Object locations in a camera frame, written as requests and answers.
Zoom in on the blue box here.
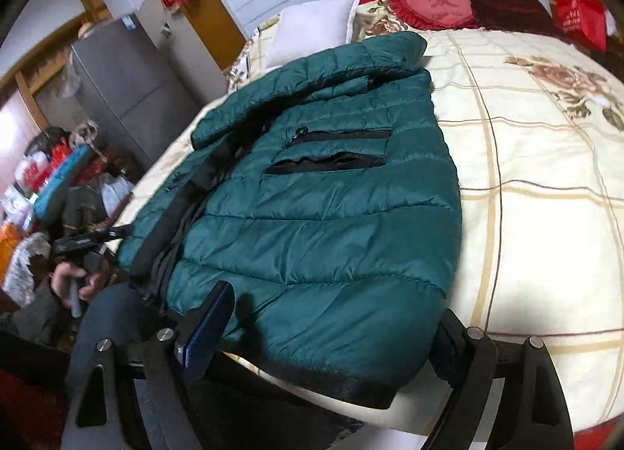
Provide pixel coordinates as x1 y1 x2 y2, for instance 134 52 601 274
33 144 94 218

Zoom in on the white square pillow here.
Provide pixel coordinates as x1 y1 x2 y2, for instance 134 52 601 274
266 0 361 72

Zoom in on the green puffer jacket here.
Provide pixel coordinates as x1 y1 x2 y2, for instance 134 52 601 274
117 31 464 409

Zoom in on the wooden wall panel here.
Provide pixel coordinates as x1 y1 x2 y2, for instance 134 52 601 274
181 0 246 74

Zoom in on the white fringed cloth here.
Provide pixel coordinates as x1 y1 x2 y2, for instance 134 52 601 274
2 232 52 308

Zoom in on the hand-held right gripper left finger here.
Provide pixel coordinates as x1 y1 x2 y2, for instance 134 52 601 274
61 280 236 450

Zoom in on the red shopping bag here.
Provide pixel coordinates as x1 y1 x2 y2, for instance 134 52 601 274
552 0 611 52

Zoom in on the pile of red packets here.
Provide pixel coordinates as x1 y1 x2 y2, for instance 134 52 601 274
14 135 75 190

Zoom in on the red heart-shaped pillow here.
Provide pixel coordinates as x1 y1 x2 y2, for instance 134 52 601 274
389 0 482 32

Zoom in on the grey refrigerator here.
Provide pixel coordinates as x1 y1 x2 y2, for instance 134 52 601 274
69 18 206 169

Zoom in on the dark red velvet pillow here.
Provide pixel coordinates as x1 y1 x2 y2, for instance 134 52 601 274
467 0 572 40

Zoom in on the white plastic bag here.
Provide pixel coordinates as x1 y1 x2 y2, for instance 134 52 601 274
99 171 133 211

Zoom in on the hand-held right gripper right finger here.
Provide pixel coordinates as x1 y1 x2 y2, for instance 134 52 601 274
422 308 576 450

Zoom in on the person's left hand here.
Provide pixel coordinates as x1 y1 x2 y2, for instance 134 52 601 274
51 261 106 308

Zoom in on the bed with floral checked sheet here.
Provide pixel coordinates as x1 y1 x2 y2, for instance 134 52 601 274
119 0 624 434

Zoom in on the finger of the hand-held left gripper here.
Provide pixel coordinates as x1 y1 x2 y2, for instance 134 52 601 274
95 225 131 243

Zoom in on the person's left forearm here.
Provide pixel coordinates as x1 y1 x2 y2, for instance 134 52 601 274
0 279 75 349

